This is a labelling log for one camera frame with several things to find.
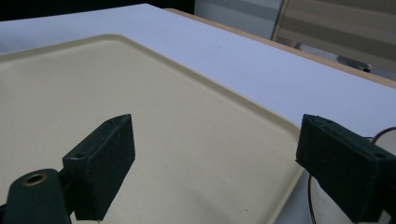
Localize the dark metal bracket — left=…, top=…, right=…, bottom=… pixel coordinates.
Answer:
left=337, top=55, right=373, bottom=73

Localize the white bowl with brown rim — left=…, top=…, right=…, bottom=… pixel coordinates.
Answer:
left=307, top=125, right=396, bottom=224

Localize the beige slatted panel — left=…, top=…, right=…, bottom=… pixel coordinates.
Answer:
left=271, top=0, right=396, bottom=74

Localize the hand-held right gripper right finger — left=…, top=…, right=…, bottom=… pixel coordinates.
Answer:
left=295, top=113, right=396, bottom=224

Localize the beige plastic tray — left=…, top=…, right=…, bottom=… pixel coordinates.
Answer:
left=0, top=34, right=304, bottom=224

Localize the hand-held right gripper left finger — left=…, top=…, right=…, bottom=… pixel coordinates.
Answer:
left=62, top=113, right=136, bottom=222

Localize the grey cabinet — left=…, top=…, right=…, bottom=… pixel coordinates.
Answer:
left=193, top=0, right=285, bottom=41

